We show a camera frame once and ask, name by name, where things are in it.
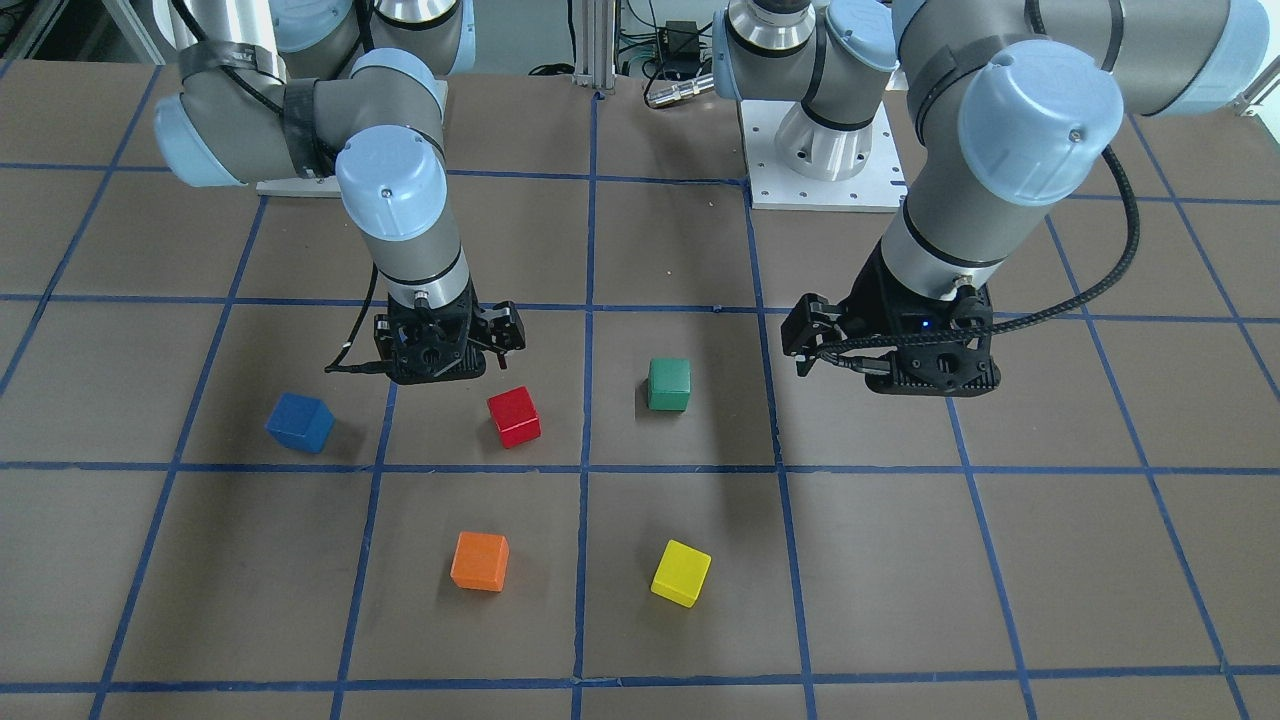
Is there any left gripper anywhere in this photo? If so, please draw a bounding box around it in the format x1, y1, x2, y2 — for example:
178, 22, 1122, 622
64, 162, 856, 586
780, 246, 993, 378

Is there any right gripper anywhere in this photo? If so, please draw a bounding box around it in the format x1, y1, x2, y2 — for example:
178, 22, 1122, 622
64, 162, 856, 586
374, 284, 527, 373

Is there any red block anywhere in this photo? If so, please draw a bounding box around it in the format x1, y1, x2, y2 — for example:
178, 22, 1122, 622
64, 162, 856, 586
486, 386, 541, 448

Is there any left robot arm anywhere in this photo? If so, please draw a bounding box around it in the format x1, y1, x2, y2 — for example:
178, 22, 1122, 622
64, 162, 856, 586
712, 1, 1270, 397

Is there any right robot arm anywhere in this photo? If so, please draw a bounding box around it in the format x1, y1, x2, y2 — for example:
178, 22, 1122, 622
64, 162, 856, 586
154, 1, 526, 386

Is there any green block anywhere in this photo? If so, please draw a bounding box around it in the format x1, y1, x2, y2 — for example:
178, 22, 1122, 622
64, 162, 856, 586
646, 357, 692, 413

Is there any blue block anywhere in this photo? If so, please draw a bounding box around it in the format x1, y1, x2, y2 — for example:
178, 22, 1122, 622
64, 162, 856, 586
265, 392, 335, 454

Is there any orange block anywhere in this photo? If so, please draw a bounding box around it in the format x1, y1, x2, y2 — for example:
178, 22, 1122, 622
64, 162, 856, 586
451, 530, 509, 593

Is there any yellow block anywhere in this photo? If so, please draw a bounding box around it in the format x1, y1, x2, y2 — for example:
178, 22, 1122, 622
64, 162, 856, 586
650, 539, 712, 609

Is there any black power adapter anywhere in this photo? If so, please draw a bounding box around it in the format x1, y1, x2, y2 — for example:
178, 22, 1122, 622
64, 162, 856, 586
657, 20, 701, 64

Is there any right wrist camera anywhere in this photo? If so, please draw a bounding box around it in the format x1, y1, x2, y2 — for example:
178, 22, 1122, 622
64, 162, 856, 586
387, 354, 486, 386

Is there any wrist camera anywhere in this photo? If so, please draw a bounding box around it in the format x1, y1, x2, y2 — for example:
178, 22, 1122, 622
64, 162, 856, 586
865, 346, 1002, 398
387, 354, 486, 386

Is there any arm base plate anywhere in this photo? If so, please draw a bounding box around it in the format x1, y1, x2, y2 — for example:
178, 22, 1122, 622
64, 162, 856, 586
739, 100, 908, 213
255, 177, 342, 199

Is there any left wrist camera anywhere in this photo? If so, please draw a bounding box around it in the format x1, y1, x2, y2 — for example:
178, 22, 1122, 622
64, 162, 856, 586
865, 346, 1002, 398

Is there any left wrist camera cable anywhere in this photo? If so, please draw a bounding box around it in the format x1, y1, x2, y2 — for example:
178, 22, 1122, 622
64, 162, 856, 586
829, 145, 1143, 361

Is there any aluminium frame post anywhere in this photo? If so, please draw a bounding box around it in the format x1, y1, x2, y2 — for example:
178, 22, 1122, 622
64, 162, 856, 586
568, 1, 620, 96

